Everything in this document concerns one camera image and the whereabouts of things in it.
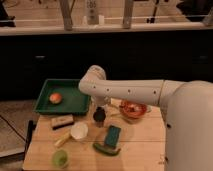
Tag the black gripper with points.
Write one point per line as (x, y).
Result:
(99, 116)

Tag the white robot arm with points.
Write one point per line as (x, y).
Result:
(186, 107)

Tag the green blue sponge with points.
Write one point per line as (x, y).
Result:
(112, 136)

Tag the green plastic cup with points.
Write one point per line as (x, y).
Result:
(60, 159)

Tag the green plastic tray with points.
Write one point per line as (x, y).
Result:
(73, 100)

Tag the red bowl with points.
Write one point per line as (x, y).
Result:
(132, 110)

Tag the green cucumber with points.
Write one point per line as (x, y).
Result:
(102, 149)

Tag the wooden brush block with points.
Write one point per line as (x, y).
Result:
(61, 121)

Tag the orange round fruit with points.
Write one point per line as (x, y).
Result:
(55, 98)

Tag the white railing bar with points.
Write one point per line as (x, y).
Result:
(9, 31)

